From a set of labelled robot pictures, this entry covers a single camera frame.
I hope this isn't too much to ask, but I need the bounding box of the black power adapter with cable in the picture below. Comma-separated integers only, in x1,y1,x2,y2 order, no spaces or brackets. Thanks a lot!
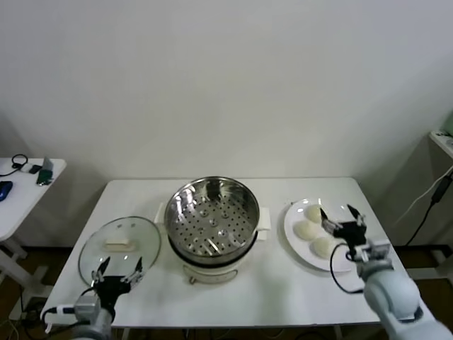
404,175,453,246

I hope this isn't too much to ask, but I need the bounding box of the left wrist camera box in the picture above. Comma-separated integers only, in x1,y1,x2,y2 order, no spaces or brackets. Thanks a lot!
73,295,101,319

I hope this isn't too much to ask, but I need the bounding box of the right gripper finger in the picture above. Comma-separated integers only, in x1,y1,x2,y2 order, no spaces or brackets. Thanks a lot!
319,208,340,235
346,203,366,226

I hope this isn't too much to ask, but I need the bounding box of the white steamed baozi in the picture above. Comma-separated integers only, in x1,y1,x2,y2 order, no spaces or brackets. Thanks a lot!
309,236,336,259
294,220,321,242
305,204,323,224

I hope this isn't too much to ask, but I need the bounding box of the white side table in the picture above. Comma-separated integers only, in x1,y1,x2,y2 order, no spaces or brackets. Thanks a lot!
0,157,67,295

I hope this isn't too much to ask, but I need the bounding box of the white round plate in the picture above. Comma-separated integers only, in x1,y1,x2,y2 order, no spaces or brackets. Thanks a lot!
282,198,369,273

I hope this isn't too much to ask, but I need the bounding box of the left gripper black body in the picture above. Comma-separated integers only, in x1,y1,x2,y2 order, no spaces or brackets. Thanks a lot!
92,273,134,312

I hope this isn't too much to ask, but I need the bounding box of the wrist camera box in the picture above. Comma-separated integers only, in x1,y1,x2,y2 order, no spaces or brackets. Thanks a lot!
73,295,101,319
355,239,392,264

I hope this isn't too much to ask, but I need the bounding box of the green object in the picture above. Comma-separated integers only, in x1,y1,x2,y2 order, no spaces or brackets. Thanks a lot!
35,169,54,187

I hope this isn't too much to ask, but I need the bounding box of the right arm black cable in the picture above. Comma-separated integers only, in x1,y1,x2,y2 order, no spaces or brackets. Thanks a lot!
329,242,365,294

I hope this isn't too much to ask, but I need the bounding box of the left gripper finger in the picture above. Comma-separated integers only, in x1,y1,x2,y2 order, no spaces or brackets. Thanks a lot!
91,256,111,287
122,257,145,285

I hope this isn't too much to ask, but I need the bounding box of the white electric pot base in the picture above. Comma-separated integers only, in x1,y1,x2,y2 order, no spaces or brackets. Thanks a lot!
161,226,270,285

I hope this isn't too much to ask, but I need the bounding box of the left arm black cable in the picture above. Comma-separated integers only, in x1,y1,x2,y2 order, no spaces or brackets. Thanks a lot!
41,285,97,334

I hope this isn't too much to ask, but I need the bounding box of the glass pot lid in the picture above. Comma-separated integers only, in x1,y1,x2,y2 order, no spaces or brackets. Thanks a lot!
78,215,162,288

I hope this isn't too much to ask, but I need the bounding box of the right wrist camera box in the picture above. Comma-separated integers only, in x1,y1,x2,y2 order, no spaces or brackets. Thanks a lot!
355,239,392,264

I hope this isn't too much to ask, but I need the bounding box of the black looped cable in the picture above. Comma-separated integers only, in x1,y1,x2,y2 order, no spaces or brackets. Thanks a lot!
0,154,29,177

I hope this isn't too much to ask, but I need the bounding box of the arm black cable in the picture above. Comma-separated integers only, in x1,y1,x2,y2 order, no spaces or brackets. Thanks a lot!
41,285,97,334
329,242,365,294

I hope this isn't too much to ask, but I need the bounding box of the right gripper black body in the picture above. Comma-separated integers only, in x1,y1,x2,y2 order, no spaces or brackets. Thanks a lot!
332,218,368,249

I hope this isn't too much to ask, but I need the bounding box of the white hanging cable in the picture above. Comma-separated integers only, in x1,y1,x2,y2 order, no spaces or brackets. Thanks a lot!
391,169,449,227

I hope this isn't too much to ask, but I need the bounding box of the stainless steel steamer basket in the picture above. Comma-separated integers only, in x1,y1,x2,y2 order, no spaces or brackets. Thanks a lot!
154,176,272,266

